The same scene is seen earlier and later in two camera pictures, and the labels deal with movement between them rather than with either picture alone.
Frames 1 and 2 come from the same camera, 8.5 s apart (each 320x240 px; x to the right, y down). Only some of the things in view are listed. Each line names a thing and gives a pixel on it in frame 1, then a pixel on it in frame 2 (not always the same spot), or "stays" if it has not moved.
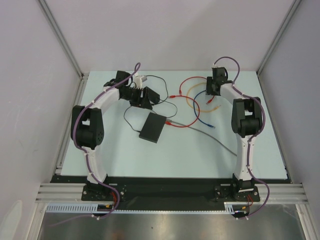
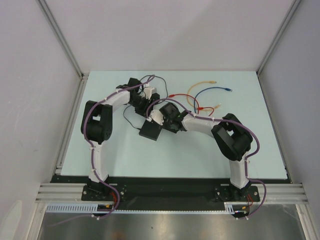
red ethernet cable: (180, 91) to (202, 108)
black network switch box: (153, 127) stays
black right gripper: (209, 86) to (155, 125)
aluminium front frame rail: (73, 193) stays
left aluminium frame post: (65, 41) stays
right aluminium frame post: (295, 5) stays
